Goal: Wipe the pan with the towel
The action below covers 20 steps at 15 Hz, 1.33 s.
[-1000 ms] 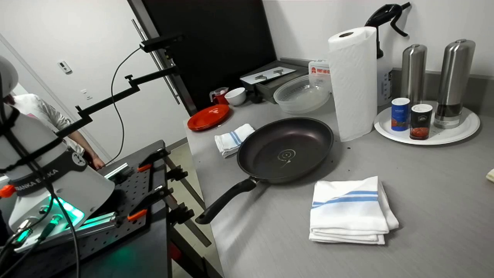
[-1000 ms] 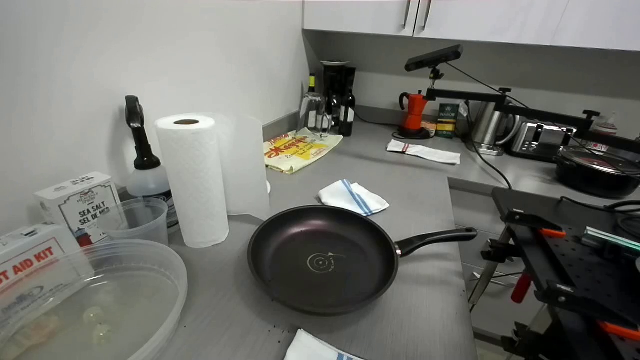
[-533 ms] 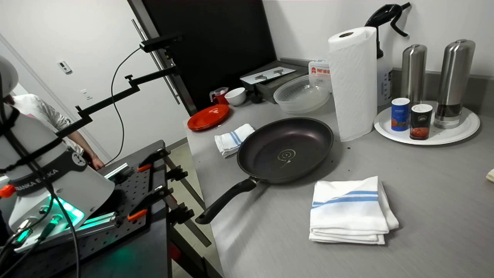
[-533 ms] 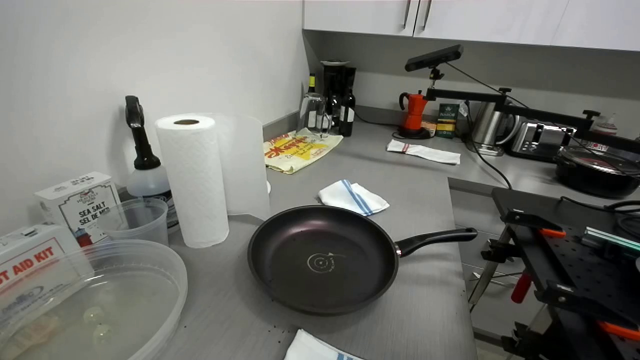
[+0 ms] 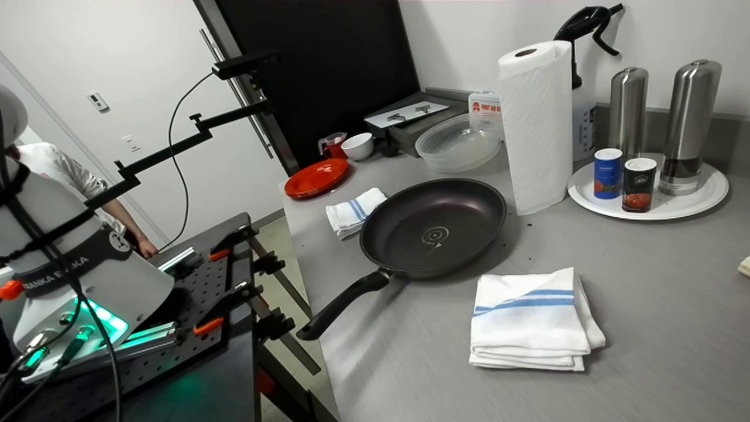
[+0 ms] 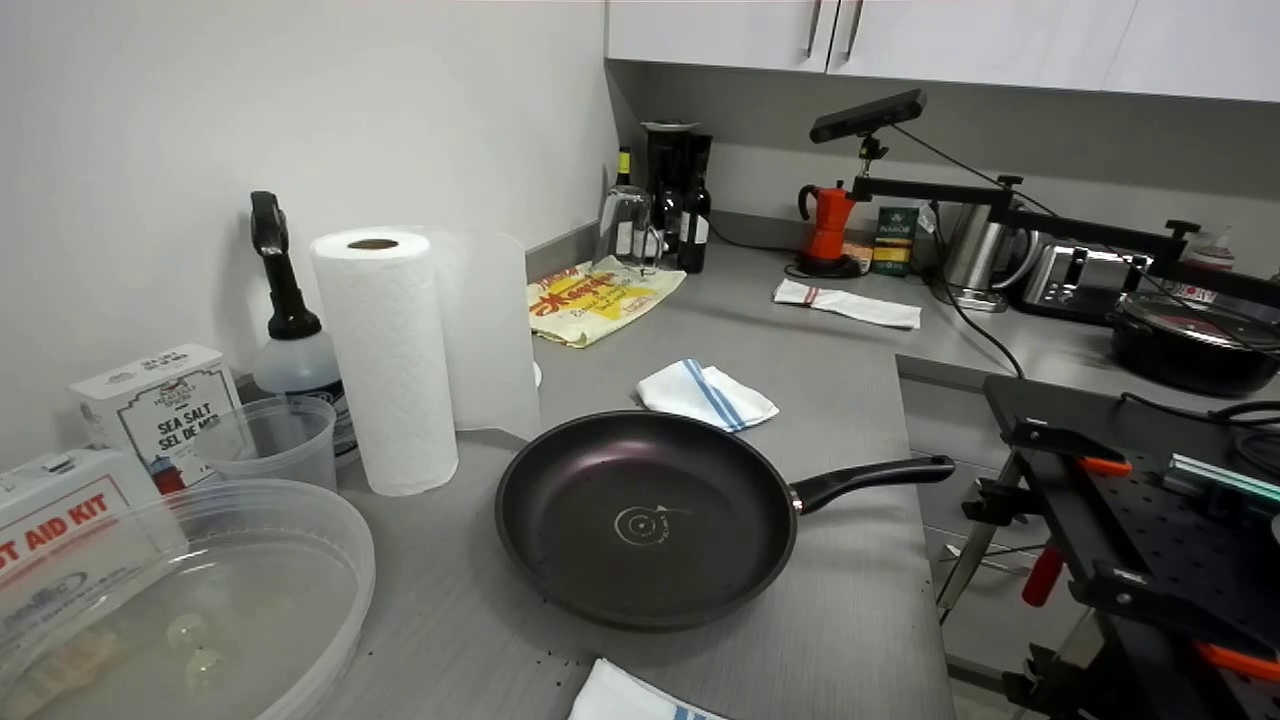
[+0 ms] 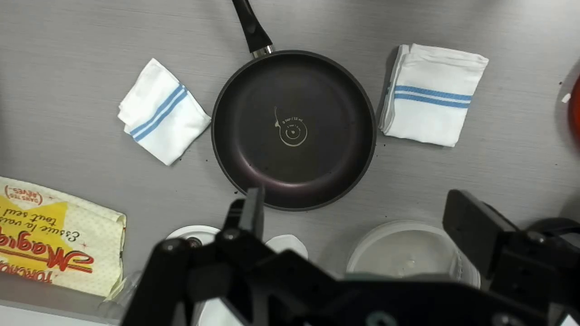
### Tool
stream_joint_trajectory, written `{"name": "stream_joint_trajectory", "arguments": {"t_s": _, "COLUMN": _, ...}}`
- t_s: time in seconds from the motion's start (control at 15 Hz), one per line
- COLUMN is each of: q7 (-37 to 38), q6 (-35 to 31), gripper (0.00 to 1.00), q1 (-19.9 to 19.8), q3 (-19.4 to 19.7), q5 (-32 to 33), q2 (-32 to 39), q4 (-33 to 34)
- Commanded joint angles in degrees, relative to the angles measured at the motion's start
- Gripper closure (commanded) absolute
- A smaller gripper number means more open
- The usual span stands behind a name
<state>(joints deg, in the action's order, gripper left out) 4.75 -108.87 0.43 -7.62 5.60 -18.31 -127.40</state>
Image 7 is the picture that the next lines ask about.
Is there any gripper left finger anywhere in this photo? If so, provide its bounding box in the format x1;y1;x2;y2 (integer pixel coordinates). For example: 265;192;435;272
121;187;338;326

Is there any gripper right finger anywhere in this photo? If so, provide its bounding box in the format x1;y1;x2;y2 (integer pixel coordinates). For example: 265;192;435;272
442;189;580;326

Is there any black frying pan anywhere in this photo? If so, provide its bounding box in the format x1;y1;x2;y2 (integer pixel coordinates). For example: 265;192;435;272
211;0;377;212

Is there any large white blue-striped towel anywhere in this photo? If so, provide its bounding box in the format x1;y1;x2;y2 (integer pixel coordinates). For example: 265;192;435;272
379;43;489;148

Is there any small white blue-striped towel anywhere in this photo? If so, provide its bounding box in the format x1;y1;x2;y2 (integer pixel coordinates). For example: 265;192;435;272
117;58;212;166

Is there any clear plastic container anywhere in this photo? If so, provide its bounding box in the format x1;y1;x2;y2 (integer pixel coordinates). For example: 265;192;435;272
346;221;481;289

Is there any red object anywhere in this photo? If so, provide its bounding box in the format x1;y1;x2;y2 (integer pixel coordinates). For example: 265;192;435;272
568;75;580;145

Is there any yellow packet of cloths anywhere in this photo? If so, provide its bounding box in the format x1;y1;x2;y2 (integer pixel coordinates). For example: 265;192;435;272
0;176;127;298

